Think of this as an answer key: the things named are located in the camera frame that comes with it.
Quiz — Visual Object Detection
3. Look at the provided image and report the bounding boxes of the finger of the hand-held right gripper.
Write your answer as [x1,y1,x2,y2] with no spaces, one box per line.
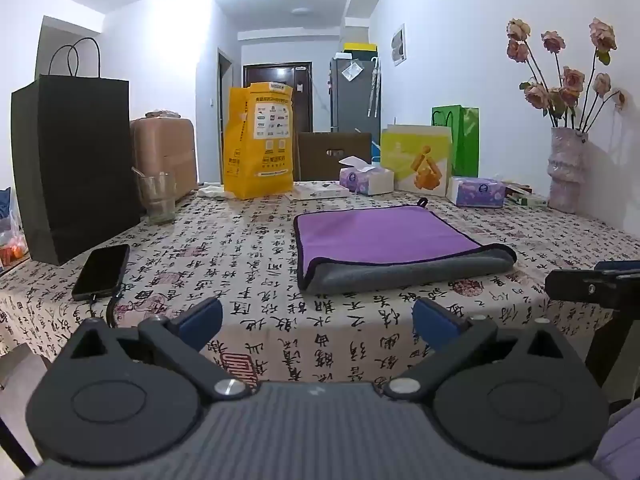
[594,259,640,278]
[544,268,640,392]

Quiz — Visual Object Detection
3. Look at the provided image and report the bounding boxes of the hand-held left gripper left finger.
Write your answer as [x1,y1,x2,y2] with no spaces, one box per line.
[64,297,252,402]

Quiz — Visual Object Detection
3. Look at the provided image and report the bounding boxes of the dried pink roses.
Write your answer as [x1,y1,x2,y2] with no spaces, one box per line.
[506,17,627,132]

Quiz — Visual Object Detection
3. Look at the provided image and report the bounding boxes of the brown cardboard box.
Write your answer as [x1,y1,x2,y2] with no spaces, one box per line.
[297,131,374,182]

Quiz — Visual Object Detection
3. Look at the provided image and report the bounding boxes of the yellow printed bag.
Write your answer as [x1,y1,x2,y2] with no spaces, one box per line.
[222,82,295,200]

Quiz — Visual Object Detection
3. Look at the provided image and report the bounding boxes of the black charging cable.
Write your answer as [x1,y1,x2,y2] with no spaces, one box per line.
[86,285,126,330]

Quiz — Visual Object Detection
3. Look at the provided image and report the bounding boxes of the pale textured vase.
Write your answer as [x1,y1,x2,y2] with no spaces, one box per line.
[547,127,590,212]

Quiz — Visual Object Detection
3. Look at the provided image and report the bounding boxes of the green paper bag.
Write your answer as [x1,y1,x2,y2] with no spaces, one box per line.
[432,105,480,179]

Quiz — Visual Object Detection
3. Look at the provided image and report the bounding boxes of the clear drinking glass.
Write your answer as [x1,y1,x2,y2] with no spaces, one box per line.
[131,166,178,225]

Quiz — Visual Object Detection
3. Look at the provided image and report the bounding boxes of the flat white box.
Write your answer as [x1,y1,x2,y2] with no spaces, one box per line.
[290,182,351,202]

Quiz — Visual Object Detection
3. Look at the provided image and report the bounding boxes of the open purple tissue box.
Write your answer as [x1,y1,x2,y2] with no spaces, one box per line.
[338,156,395,196]

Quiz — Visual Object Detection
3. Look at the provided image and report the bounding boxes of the dark wooden door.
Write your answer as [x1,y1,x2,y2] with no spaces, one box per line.
[242,62,313,135]

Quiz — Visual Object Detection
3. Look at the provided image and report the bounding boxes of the clear plastic bag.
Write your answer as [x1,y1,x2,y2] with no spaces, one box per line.
[0,187,27,271]

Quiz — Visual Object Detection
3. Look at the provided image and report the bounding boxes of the white wall panel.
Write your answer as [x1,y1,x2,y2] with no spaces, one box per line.
[390,23,407,68]

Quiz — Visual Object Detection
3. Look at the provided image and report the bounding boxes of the grey refrigerator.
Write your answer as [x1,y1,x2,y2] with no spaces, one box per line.
[329,57,382,147]

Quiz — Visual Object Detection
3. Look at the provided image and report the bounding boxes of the pink suitcase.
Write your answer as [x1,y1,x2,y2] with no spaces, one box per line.
[130,110,199,200]

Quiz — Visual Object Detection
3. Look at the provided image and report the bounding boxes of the small green and white box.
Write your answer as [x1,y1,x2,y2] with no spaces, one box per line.
[504,183,550,209]

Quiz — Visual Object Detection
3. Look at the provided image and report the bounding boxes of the yellow-green gift bag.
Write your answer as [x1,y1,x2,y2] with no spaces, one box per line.
[380,124,453,198]

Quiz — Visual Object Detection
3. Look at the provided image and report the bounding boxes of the person's purple clothing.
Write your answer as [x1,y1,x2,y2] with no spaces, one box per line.
[593,400,640,480]

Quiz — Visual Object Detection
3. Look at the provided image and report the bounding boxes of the calligraphy printed tablecloth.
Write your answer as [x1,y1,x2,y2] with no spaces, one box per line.
[0,179,640,387]

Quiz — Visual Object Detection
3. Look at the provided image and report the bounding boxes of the black smartphone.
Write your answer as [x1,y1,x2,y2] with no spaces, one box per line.
[71,244,131,303]

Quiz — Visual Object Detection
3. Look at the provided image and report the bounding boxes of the closed purple tissue box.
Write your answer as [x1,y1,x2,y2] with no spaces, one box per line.
[446,175,507,209]

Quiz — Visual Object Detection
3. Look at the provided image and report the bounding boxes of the black paper bag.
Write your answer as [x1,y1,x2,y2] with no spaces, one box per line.
[10,37,142,266]

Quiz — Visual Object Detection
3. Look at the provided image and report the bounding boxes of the hanging umbrella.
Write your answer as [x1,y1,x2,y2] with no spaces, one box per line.
[366,57,382,118]

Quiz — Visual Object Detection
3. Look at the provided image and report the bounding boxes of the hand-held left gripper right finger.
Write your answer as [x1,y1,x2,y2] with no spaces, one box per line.
[384,297,585,402]

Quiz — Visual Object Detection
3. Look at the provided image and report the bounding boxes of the purple and grey towel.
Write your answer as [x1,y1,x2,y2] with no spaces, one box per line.
[293,199,518,295]

